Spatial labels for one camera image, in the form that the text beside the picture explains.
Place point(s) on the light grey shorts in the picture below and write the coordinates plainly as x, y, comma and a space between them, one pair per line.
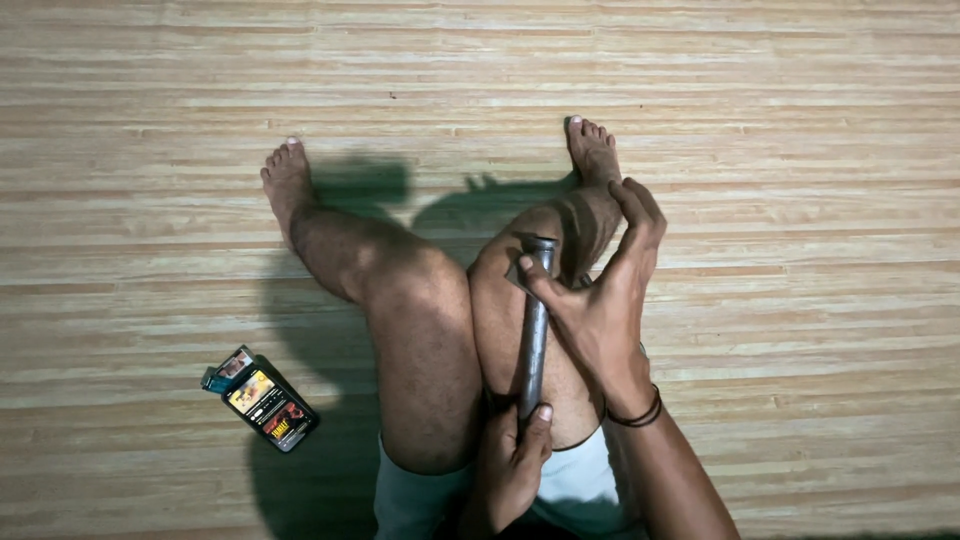
577, 487

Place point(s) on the person's left leg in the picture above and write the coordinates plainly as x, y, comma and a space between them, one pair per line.
405, 322

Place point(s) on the black smartphone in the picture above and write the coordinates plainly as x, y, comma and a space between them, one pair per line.
270, 409

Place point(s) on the person's leg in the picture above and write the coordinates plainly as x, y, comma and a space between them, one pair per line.
499, 330
405, 322

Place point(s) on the cigarette pack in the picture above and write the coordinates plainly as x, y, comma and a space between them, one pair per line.
234, 363

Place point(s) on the person's left hand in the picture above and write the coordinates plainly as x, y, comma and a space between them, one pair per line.
506, 472

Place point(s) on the person's right leg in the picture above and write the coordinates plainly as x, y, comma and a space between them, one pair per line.
499, 330

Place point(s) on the grey sandpaper piece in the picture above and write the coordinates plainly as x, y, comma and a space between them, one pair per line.
517, 276

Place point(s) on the grey metal pipe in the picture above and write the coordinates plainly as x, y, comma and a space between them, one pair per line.
534, 345

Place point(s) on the person's right hand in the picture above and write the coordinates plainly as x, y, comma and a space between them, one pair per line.
604, 322

